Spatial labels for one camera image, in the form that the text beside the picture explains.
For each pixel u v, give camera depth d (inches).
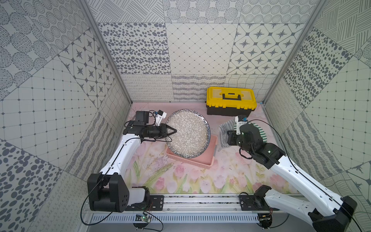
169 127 29.2
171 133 29.2
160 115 28.8
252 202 28.7
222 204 29.8
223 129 28.9
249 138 21.0
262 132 39.8
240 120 25.0
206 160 34.8
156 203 28.8
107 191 15.5
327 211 15.2
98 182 15.3
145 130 22.9
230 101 38.9
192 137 30.8
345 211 14.8
